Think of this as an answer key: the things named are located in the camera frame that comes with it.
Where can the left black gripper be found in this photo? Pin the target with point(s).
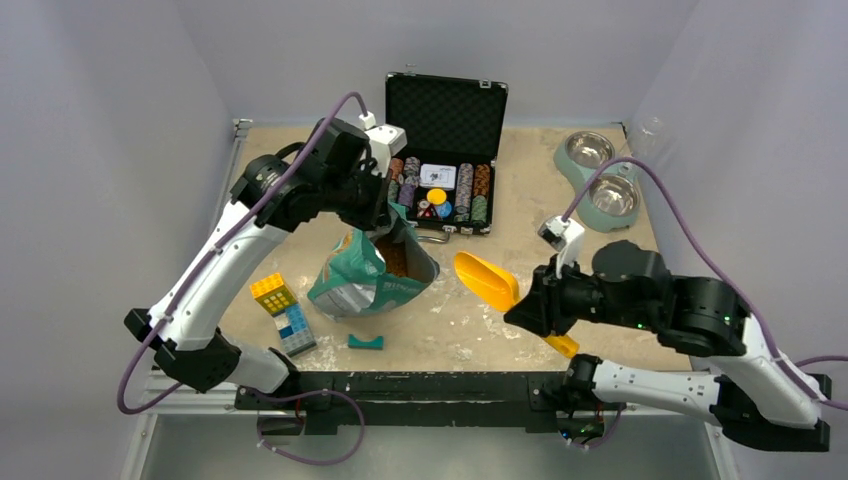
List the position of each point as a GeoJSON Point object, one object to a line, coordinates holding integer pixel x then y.
{"type": "Point", "coordinates": [377, 212]}

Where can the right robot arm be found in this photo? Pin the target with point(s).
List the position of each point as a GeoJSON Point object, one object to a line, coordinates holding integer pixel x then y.
{"type": "Point", "coordinates": [750, 396]}

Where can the black poker chip case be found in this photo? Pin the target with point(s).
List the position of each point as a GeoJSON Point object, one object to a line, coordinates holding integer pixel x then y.
{"type": "Point", "coordinates": [450, 122]}

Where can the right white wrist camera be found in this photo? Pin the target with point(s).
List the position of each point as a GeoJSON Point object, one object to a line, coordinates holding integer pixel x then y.
{"type": "Point", "coordinates": [566, 237]}

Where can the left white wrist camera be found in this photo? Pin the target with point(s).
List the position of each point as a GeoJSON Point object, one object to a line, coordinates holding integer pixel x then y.
{"type": "Point", "coordinates": [385, 142]}

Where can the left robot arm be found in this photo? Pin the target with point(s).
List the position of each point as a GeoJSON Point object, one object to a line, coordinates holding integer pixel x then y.
{"type": "Point", "coordinates": [344, 171]}

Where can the double steel pet bowl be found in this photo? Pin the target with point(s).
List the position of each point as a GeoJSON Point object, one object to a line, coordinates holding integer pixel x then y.
{"type": "Point", "coordinates": [612, 201]}

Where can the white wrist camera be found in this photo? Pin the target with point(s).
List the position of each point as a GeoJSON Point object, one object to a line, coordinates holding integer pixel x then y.
{"type": "Point", "coordinates": [566, 237]}
{"type": "Point", "coordinates": [385, 142]}

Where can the teal curved block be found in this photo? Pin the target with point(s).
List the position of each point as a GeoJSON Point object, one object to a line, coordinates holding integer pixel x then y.
{"type": "Point", "coordinates": [354, 342]}

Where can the green pet food bag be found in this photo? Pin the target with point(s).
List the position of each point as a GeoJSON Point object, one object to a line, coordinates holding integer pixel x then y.
{"type": "Point", "coordinates": [373, 272]}

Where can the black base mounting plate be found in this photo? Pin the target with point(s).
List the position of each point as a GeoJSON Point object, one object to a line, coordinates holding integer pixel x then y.
{"type": "Point", "coordinates": [537, 402]}

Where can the toy brick block stack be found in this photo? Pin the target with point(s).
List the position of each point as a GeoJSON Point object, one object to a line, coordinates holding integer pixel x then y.
{"type": "Point", "coordinates": [273, 294]}

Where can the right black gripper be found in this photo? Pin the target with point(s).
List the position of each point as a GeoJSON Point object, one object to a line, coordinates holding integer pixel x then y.
{"type": "Point", "coordinates": [532, 312]}

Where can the aluminium frame rail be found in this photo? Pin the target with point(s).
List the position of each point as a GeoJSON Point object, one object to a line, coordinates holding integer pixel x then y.
{"type": "Point", "coordinates": [449, 334]}

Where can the clear glass jar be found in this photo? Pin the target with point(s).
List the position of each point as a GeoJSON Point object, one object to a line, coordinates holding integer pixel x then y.
{"type": "Point", "coordinates": [644, 139]}

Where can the yellow plastic scoop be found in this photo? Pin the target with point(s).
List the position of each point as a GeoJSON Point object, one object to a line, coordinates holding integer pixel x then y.
{"type": "Point", "coordinates": [499, 289]}

